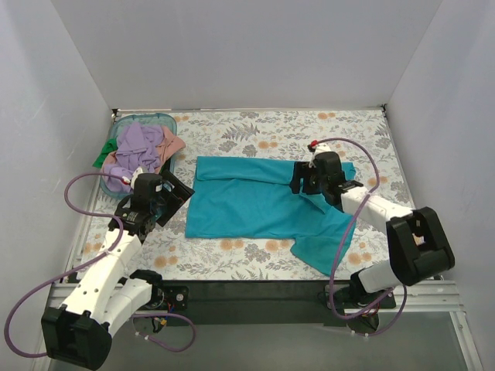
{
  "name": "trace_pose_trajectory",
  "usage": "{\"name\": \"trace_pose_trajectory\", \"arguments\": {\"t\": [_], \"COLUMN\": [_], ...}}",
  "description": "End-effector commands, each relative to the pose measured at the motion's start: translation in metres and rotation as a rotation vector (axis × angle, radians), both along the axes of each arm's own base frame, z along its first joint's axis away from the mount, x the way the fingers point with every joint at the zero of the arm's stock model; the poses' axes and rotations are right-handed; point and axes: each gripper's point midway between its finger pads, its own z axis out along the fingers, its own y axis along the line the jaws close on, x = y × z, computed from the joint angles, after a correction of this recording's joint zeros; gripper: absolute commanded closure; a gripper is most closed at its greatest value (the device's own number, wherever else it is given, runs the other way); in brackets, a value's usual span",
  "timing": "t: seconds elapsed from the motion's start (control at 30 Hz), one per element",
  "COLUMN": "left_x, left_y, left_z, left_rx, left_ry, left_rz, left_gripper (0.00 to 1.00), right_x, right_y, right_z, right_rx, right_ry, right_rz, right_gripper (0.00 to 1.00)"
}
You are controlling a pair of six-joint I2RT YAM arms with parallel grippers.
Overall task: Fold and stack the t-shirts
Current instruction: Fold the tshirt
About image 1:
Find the lavender t-shirt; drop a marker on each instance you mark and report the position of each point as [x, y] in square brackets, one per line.
[136, 148]

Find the clear teal plastic basket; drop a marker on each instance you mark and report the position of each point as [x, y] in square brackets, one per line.
[145, 119]

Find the teal t-shirt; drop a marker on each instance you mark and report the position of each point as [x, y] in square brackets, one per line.
[250, 197]

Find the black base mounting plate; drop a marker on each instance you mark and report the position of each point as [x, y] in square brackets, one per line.
[245, 303]

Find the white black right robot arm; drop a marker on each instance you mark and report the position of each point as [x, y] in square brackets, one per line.
[417, 244]

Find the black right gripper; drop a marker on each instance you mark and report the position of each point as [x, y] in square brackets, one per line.
[303, 178]

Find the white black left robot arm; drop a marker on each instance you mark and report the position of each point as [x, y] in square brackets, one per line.
[81, 329]

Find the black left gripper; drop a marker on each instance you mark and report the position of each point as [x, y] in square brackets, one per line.
[175, 198]

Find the pink t-shirt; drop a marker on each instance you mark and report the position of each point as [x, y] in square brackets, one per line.
[170, 145]

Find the green t-shirt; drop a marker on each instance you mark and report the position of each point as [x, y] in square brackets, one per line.
[109, 147]

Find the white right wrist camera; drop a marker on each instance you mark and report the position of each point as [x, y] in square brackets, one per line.
[316, 147]

